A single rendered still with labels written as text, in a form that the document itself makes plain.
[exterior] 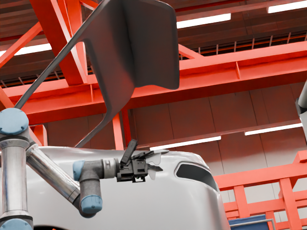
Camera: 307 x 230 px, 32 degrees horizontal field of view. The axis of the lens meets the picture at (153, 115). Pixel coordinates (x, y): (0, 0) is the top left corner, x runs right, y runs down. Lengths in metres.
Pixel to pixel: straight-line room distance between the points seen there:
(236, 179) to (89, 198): 7.22
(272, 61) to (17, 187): 4.18
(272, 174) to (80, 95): 4.42
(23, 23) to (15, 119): 10.28
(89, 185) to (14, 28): 10.65
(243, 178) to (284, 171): 0.69
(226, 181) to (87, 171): 7.16
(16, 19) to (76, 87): 6.65
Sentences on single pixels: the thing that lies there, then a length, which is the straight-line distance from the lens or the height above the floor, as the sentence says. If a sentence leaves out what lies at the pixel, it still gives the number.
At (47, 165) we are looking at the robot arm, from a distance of 2.11.
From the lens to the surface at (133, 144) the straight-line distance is 2.05.
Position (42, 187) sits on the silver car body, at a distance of 3.15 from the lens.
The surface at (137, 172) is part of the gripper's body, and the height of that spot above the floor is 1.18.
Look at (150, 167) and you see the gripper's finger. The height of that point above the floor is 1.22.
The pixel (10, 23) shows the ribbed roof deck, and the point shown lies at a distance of 12.31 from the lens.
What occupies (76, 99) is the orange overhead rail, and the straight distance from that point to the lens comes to 5.64.
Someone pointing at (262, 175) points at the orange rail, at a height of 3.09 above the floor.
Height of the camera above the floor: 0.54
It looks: 25 degrees up
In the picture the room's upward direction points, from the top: 9 degrees counter-clockwise
